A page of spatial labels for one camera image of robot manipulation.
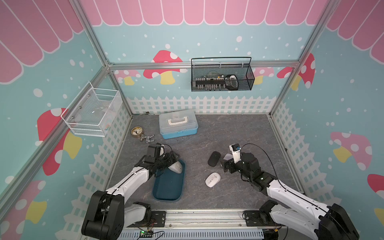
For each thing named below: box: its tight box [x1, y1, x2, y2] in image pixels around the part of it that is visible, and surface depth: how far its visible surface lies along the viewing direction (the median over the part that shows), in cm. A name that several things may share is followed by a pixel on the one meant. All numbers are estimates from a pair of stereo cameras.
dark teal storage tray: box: [152, 159, 186, 202], surface depth 86 cm
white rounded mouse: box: [205, 172, 221, 188], surface depth 87 cm
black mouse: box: [207, 151, 221, 167], surface depth 96 cm
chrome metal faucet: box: [139, 134, 155, 144], surface depth 107 cm
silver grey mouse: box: [168, 161, 183, 174], surface depth 89 cm
